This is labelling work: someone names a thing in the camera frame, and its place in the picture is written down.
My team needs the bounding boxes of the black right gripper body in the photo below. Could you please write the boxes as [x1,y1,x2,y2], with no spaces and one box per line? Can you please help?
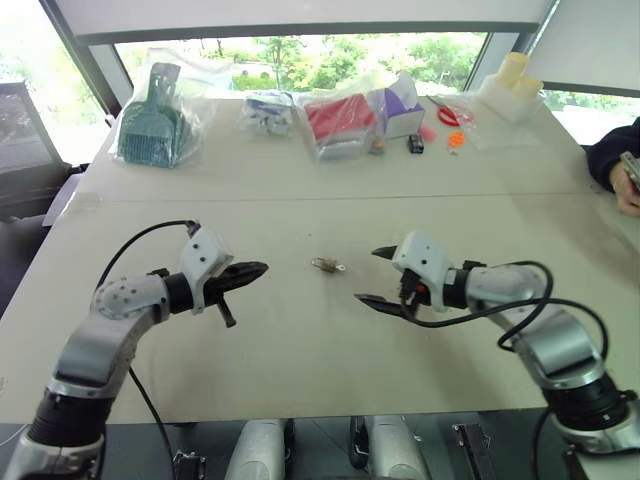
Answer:
[396,268,434,320]

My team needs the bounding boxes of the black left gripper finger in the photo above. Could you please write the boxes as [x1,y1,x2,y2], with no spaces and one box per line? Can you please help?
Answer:
[230,260,271,292]
[215,293,238,330]

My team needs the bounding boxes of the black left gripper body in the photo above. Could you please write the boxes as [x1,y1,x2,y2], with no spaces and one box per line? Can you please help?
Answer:
[202,266,242,310]

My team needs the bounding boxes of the bare person hand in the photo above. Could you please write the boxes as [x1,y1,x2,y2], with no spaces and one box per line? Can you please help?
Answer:
[610,158,640,218]

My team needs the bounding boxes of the silver robot leg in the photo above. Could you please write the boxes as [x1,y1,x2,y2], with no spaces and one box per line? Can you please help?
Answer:
[222,418,297,480]
[361,414,432,480]

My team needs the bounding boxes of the red pack in plastic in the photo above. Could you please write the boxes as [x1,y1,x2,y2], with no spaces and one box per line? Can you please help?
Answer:
[298,92,379,163]

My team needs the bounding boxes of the purple tissue box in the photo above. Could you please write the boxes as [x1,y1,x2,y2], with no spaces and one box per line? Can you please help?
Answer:
[381,73,427,141]

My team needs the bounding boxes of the blue white bagged items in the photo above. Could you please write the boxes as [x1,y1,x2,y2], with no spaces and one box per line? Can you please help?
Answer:
[239,90,297,138]

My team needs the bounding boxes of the green plastic dustpan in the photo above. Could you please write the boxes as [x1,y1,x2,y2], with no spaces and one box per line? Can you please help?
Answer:
[115,62,184,170]

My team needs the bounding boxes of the green dustpan in bag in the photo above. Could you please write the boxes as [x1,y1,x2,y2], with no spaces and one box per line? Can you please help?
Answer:
[110,51,212,172]

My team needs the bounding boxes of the yellow cups in bag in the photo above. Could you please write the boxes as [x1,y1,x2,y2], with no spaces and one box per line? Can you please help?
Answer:
[476,51,546,124]

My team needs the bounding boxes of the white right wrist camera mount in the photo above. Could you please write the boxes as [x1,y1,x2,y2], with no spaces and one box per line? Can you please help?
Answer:
[391,230,457,314]

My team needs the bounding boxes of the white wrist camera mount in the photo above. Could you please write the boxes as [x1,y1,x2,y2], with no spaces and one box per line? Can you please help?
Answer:
[177,227,235,316]
[391,230,457,314]

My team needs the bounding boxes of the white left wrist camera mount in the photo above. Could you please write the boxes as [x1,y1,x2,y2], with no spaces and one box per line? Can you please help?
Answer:
[177,227,235,316]

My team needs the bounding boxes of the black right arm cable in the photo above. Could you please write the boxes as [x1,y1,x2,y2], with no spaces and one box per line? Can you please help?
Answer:
[402,259,611,480]

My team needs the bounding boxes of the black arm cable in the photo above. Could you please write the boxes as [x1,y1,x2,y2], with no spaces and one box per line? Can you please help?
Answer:
[402,259,611,480]
[97,218,201,480]

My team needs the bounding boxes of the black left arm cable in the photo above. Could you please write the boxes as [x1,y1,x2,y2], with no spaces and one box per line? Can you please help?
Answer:
[97,218,201,480]

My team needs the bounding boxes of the red handled scissors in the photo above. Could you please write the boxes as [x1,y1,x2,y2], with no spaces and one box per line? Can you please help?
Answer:
[426,94,476,127]

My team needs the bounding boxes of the black metal bracket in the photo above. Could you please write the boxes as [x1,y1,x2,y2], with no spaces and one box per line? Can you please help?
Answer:
[171,449,208,480]
[451,423,494,480]

